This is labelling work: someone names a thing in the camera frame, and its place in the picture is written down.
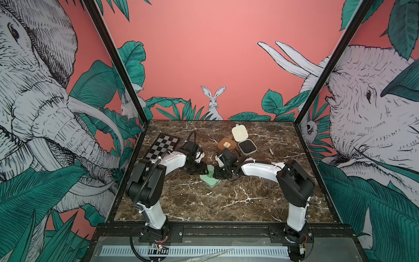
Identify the black white checkerboard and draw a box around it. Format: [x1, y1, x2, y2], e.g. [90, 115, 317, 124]
[144, 133, 180, 159]

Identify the black aluminium front rail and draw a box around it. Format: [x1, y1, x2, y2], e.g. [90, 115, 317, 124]
[92, 221, 355, 245]

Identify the black frame post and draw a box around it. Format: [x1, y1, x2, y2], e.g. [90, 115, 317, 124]
[83, 0, 149, 125]
[294, 0, 375, 125]

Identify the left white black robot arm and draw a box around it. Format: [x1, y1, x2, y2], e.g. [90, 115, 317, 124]
[125, 131, 209, 245]

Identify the left black frame post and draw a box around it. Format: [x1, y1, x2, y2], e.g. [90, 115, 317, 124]
[83, 0, 149, 125]

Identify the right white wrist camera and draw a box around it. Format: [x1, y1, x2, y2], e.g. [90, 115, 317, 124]
[215, 155, 225, 168]

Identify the brown clipper case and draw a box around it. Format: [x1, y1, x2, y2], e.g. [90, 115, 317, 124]
[217, 137, 237, 152]

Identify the mint green clipper case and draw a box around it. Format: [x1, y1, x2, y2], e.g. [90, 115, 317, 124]
[200, 164, 221, 187]

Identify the right black frame post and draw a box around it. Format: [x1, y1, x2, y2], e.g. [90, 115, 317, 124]
[294, 0, 375, 125]

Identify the cream clipper case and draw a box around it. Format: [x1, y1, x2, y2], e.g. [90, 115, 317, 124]
[231, 124, 257, 156]

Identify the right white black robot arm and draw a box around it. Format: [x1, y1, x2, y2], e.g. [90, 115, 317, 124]
[214, 148, 315, 233]

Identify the white perforated strip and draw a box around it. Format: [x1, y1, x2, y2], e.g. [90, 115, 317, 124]
[99, 245, 291, 258]

